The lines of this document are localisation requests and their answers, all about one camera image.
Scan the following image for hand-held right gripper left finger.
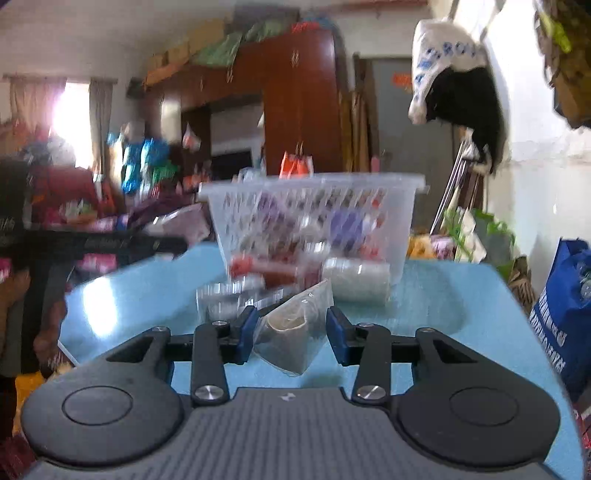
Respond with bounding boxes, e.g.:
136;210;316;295
105;305;259;407

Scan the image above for blue patterned bags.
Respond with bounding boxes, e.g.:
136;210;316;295
122;138;171;195

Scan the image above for dark red cloth pile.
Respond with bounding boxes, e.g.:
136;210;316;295
30;166;107;222

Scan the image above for brown wooden wardrobe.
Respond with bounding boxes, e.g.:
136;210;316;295
139;30;349;178

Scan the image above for black television screen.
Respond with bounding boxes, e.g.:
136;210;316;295
210;150;254;178

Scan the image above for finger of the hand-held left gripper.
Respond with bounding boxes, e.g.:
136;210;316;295
83;233;188;267

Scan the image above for clear plastic bag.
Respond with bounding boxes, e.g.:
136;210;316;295
148;205;213;245

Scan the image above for large cardboard box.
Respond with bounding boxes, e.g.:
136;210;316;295
189;18;227;54

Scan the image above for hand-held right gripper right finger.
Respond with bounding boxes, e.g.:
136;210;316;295
326;307;485;407

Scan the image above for clear plastic container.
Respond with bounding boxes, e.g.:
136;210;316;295
196;281;259;324

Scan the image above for white and black hanging bag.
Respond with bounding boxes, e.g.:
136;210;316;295
409;18;506;174

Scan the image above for bright window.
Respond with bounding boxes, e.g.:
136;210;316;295
60;80;95;169

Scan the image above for plastic bag with paper cup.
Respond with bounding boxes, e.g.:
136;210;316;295
252;279;335;377

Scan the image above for clear plastic basket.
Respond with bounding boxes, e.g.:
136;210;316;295
198;173;428;298

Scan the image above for metal folding ladder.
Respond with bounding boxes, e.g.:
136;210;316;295
431;138;481;236

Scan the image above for green cloth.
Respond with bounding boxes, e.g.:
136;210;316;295
191;23;287;68

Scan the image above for blue shopping bag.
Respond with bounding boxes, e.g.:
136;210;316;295
529;237;591;402

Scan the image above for pink curtain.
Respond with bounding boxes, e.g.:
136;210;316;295
90;80;114;171
9;76;61;144

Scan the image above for red packet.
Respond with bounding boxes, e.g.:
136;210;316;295
228;256;301;288

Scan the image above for brown wall decoration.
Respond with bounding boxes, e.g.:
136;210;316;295
536;0;591;130

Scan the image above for brown woven basket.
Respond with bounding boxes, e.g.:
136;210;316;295
508;256;536;315

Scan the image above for green leafy plant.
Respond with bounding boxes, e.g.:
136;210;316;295
443;208;515;278

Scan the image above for orange and white plastic bag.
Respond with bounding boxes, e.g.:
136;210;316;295
279;152;315;178

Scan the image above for grey door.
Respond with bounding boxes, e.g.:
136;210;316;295
369;58;462;232

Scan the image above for wooden planks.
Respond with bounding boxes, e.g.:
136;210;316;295
339;90;372;174

